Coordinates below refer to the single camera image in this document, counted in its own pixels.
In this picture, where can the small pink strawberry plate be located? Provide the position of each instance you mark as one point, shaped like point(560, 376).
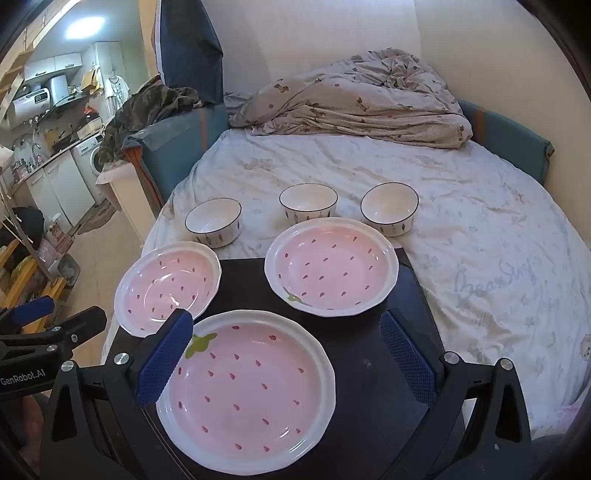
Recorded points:
point(152, 281)

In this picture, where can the white fish-print bowl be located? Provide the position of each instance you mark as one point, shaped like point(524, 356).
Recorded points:
point(210, 220)
point(308, 199)
point(388, 207)

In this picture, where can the steel range hood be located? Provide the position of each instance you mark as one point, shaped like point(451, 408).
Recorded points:
point(60, 90)

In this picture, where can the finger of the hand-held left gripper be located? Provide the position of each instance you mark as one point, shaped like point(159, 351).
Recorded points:
point(30, 311)
point(85, 323)

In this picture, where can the black desk mat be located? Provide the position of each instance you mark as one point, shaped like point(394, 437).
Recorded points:
point(369, 350)

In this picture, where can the small grey bin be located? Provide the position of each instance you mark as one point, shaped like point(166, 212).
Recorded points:
point(69, 270)

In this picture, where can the white kitchen counter cabinet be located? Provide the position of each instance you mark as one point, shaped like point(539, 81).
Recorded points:
point(60, 194)

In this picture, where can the white nightstand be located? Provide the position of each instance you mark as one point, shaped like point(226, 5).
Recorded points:
point(124, 194)

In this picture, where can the white washing machine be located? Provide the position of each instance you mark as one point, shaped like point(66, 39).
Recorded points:
point(90, 159)

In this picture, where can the beige printed quilt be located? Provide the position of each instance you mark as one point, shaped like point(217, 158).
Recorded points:
point(346, 101)

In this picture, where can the black bag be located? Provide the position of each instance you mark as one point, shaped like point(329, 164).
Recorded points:
point(27, 221)

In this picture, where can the ceiling light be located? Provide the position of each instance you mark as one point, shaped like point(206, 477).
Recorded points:
point(84, 24)

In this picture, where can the dark patterned floor rug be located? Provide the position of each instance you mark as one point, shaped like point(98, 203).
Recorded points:
point(97, 219)

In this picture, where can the camouflage garment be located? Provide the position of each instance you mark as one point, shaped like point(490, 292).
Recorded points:
point(138, 110)

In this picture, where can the teal bed frame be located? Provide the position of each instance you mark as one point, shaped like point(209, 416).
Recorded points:
point(508, 138)

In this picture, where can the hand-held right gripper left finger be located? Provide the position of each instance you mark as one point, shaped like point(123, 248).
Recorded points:
point(166, 357)

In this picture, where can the white wall cabinets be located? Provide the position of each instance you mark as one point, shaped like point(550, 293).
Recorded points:
point(53, 67)

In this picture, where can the white printed bed sheet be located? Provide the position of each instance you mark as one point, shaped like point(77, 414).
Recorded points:
point(461, 221)

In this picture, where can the yellow wooden rack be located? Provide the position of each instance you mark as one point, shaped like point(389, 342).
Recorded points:
point(23, 277)

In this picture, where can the white water heater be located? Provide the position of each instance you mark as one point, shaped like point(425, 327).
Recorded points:
point(30, 104)

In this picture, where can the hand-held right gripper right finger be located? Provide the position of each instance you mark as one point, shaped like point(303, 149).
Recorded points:
point(408, 364)

